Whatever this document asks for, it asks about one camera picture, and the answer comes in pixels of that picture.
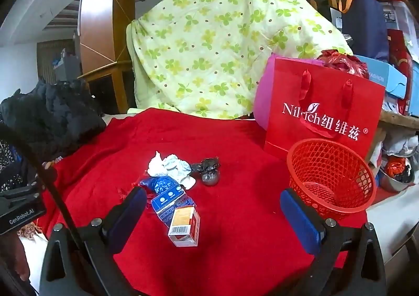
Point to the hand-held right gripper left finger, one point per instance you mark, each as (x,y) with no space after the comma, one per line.
(128,217)

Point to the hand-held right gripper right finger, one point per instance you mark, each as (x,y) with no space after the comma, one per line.
(300,221)

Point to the blue and white box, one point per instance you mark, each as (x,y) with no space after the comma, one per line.
(170,204)

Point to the small orange and white carton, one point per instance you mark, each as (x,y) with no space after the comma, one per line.
(185,227)

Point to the red plastic basket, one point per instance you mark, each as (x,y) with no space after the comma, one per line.
(330,171)

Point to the light blue face mask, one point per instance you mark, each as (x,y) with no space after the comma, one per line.
(180,167)

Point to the black plastic bag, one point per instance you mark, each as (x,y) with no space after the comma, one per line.
(209,171)

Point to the dark floral cloth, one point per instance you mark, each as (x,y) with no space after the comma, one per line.
(9,165)

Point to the white crumpled tissue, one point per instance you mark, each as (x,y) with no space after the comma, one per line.
(156,165)

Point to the red cloth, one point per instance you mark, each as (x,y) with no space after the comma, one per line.
(235,217)

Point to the black jacket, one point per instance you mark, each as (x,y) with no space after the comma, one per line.
(49,116)

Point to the metal basin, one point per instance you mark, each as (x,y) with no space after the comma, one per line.
(401,184)

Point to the orange plastic bag in basin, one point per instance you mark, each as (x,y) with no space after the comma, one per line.
(396,166)

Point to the red paper bag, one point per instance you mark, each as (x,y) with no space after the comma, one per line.
(327,102)

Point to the wooden cabinet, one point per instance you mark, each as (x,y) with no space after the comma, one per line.
(55,60)

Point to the red plastic bag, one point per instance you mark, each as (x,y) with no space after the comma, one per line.
(343,62)

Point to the light blue cardboard box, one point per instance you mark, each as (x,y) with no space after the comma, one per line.
(386,76)

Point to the red gift box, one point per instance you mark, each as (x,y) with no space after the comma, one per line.
(401,57)

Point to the green floral quilt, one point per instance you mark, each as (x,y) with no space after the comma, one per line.
(209,40)

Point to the wooden column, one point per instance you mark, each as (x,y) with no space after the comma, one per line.
(98,21)

